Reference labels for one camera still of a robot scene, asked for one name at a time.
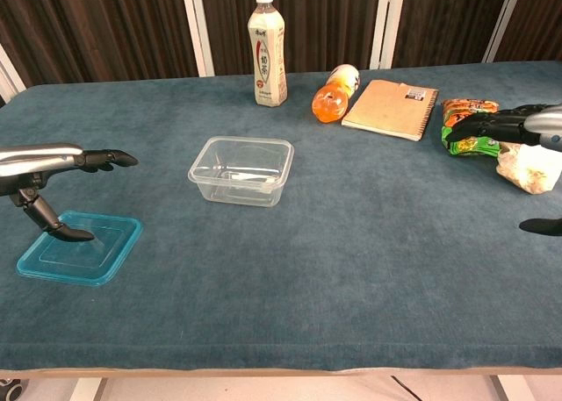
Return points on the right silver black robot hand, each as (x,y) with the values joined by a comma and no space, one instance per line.
(496,122)

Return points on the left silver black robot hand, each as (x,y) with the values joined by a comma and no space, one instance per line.
(39,159)

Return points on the blue translucent plastic lid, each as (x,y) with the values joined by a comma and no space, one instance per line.
(110,260)

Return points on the clear plastic container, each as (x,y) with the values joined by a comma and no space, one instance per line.
(241,173)

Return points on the green orange snack bag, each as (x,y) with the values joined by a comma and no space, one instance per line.
(470,148)

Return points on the clear bag with bread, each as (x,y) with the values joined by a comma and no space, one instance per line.
(527,173)

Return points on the brown spiral notebook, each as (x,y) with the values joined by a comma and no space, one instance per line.
(386,107)

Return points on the orange soda bottle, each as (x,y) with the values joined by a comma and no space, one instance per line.
(329,105)

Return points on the black caster wheel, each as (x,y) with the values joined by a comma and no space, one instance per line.
(9,388)

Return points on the white table leg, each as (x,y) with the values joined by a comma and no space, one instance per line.
(500,388)
(88,390)

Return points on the blue velvet table cloth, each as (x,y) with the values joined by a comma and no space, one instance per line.
(307,265)

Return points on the milk tea bottle white cap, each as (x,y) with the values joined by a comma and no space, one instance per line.
(267,54)

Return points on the white partition frame post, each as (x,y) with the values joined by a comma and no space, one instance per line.
(386,23)
(9,78)
(502,19)
(197,28)

